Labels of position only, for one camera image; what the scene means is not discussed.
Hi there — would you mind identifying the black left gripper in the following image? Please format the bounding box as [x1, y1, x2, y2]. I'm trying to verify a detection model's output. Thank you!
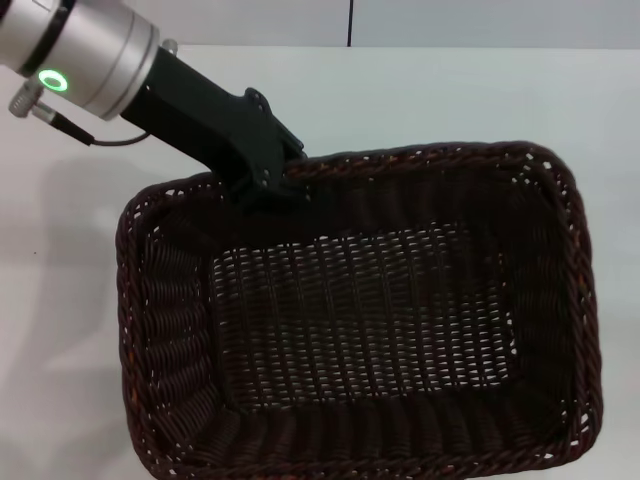
[119, 49, 314, 209]

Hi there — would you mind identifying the dark brown wicker basket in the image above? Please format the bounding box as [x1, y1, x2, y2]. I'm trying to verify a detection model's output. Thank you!
[115, 140, 606, 480]

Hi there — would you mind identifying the black cable with silver connector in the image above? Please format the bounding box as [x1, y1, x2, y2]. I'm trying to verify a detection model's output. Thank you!
[8, 83, 151, 148]

